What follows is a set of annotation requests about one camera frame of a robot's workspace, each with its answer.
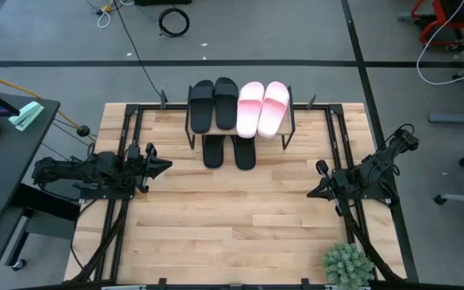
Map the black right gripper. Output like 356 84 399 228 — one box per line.
306 168 354 202

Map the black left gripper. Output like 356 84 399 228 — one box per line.
125 154 174 194

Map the black strappy sandal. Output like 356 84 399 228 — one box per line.
231 135 257 171
201 135 226 169

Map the black slide slipper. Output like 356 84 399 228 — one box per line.
188 79 216 135
213 77 240 131

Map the pink slide slipper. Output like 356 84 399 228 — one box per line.
257 81 290 139
235 81 266 139

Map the green artificial plant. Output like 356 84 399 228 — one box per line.
322 242 375 289

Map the mint green stapler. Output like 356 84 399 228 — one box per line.
8 101 45 132

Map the black desk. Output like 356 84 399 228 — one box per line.
0 93 81 290

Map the grey desk foot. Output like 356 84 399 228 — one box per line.
428 62 464 125

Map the red and black cart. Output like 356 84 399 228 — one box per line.
397 0 464 52

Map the black metal table frame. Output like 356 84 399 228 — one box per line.
79 90 402 290

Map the black cable bundle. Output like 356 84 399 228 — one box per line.
341 201 403 283
70 199 129 283

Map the wooden shelf with black frame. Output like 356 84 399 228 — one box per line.
184 85 296 151

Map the long black floor cable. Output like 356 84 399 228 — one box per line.
112 0 164 98

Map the coiled black cable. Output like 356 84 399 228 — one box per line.
158 7 190 38

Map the long white cable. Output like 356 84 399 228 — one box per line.
416 0 464 86

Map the short white cable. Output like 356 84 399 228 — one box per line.
97 8 113 30

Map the orange cable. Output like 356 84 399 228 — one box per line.
0 68 96 143

